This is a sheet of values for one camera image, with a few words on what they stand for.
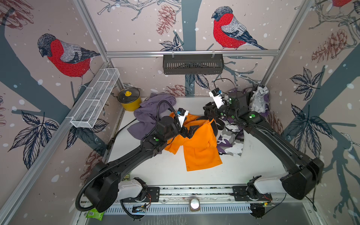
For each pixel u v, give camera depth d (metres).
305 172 0.39
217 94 0.62
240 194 0.73
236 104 0.54
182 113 0.65
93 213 0.68
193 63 1.06
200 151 0.88
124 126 1.01
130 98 1.07
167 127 0.59
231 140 0.94
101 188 0.40
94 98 0.79
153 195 0.73
